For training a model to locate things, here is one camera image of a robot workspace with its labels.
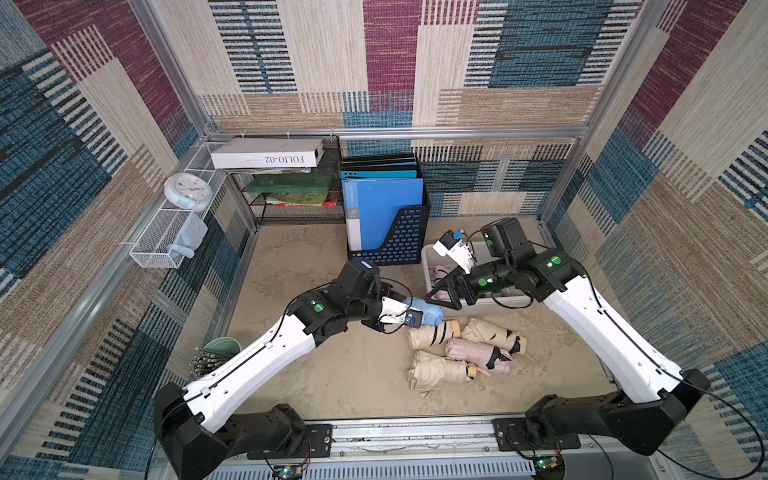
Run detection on black mesh file holder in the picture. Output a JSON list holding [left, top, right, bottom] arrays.
[[340, 154, 430, 266]]

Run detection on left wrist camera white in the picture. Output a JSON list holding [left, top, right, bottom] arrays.
[[378, 297, 424, 328]]

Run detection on white folio box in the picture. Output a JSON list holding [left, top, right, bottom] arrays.
[[211, 138, 324, 169]]

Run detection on white round clock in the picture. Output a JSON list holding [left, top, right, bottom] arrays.
[[163, 172, 214, 212]]

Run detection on red book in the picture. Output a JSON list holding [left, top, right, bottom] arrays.
[[264, 192, 338, 207]]

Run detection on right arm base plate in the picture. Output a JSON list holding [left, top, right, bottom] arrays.
[[491, 417, 581, 452]]

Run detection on grey plastic storage box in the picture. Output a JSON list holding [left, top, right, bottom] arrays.
[[422, 242, 533, 317]]

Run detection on blue umbrella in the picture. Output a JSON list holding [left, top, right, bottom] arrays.
[[405, 299, 445, 328]]

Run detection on light blue cloth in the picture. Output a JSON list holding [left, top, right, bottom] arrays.
[[167, 213, 208, 261]]

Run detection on beige umbrella front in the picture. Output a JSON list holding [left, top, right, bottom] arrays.
[[407, 351, 480, 397]]

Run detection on beige umbrella right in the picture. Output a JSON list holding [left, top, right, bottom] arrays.
[[462, 318, 528, 354]]

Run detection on pink umbrella black strap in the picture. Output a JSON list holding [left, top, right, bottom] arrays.
[[443, 337, 513, 376]]

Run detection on white wire basket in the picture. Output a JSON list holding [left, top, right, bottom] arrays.
[[129, 169, 225, 269]]

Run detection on beige umbrella black stripes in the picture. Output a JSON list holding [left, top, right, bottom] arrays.
[[406, 320, 461, 350]]

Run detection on teal file folder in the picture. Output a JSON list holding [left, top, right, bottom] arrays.
[[340, 170, 418, 180]]

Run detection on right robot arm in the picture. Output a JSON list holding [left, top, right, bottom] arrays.
[[432, 217, 710, 456]]

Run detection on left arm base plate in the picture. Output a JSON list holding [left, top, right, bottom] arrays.
[[247, 423, 333, 460]]

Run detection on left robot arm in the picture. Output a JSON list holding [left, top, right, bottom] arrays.
[[154, 259, 409, 479]]

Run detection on pale pink small umbrella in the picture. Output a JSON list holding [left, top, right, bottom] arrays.
[[430, 264, 452, 301]]

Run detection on black wire shelf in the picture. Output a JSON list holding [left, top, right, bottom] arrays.
[[233, 146, 344, 226]]

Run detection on mint green pen cup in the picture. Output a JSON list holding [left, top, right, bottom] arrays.
[[190, 337, 242, 380]]

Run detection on blue clip file folder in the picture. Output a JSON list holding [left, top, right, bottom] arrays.
[[342, 178, 424, 251]]

